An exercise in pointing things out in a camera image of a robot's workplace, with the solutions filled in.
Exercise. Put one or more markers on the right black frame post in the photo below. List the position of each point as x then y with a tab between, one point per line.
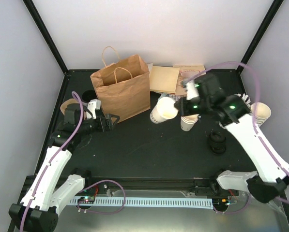
272	11

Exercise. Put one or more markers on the yellow padded envelope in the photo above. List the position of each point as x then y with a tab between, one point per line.
163	79

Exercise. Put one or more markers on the white lid stack on sleeve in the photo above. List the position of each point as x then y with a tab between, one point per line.
262	112

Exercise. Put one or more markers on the cakes printed paper bag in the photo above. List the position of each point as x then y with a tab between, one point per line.
186	72

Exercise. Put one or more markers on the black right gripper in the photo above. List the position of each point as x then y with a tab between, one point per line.
183	109

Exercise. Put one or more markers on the white paper cup stack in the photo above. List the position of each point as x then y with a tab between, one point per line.
187	122

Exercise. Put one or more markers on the brown cardboard cup carrier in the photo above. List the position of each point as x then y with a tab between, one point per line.
68	102

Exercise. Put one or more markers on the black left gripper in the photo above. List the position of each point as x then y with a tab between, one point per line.
102	127

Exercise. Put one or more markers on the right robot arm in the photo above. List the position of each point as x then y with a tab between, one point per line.
204	96

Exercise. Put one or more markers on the black cup sleeve stack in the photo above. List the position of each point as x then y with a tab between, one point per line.
89	95

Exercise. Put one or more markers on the black lid stack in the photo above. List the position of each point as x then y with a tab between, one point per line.
217	143

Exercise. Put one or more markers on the single white paper cup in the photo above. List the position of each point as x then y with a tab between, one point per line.
163	111

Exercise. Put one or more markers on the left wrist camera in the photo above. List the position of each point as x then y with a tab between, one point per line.
92	107

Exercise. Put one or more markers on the light blue cable duct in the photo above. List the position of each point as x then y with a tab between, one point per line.
144	202

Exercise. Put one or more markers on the brown paper bag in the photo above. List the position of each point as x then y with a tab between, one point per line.
123	87

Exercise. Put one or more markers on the blue checkered paper bag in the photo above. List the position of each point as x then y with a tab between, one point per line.
174	97

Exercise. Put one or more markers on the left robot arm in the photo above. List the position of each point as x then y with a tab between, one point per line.
39	209

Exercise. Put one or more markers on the black frame post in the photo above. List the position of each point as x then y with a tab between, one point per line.
45	33
272	11

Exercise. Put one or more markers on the jar of white stirrers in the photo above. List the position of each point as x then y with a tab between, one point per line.
246	99

